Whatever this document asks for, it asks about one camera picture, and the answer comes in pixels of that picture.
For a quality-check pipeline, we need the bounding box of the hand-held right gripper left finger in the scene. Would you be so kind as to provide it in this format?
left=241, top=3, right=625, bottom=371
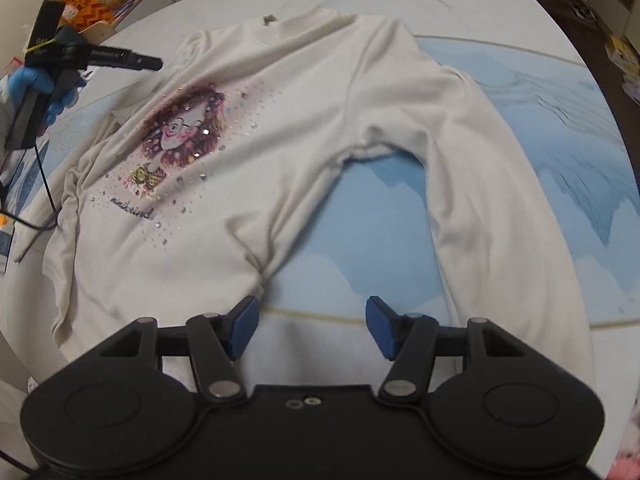
left=101, top=295, right=260, bottom=407

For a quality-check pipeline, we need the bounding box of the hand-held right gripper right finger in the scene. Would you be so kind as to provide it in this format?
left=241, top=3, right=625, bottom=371
left=365, top=295, right=523, bottom=407

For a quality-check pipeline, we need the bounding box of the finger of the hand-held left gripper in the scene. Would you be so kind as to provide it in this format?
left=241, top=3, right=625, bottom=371
left=87, top=45, right=164, bottom=71

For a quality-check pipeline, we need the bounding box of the white printed sweatshirt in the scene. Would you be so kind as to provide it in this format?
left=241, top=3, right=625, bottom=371
left=42, top=5, right=597, bottom=397

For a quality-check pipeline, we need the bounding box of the person's left hand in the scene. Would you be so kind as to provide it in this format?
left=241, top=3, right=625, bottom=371
left=10, top=66, right=79, bottom=126

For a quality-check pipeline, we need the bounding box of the orange snack packet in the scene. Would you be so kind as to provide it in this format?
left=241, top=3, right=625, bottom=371
left=59, top=0, right=117, bottom=36

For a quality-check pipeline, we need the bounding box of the pink cloth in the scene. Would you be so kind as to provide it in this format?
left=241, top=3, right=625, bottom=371
left=609, top=447, right=640, bottom=480

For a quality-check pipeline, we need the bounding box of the yellow box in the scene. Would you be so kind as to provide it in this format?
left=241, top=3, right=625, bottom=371
left=604, top=35, right=640, bottom=73

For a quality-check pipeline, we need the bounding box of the black cable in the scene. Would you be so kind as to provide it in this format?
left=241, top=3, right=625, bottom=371
left=0, top=143, right=67, bottom=232

